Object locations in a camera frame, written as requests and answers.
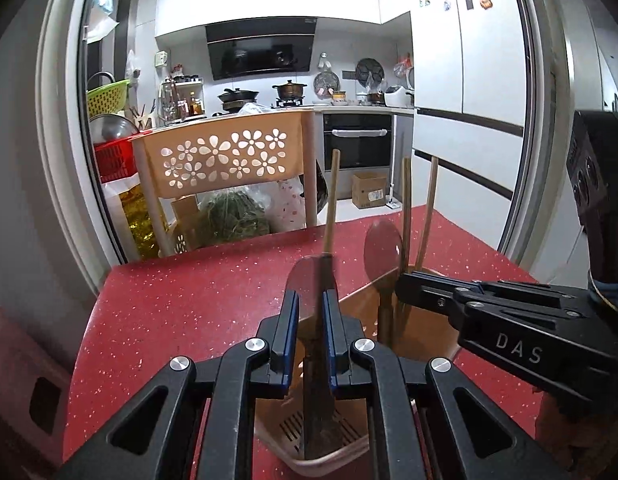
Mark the black range hood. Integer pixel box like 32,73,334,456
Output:
205,16,318,80

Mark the red plastic basket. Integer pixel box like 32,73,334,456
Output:
94,130,151,183

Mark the light bamboo chopstick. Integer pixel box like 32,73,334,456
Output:
415,156,439,271

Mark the white refrigerator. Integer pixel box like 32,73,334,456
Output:
411,0,528,248

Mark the bag of green vegetables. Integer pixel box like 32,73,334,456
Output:
199,188,270,246

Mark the cardboard box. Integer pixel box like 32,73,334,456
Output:
351,171,387,209

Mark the green plastic basket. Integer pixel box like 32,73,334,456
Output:
87,70,130,119

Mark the beige plastic utensil holder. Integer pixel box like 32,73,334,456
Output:
255,270,460,478

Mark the beige flower-pattern chair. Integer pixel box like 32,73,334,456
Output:
131,107,318,257

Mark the black cooking pot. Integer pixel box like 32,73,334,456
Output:
272,79,307,101

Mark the dark brown wooden spoon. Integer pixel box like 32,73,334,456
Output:
363,217,402,347

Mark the dark wok pan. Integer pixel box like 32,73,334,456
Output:
218,89,259,114

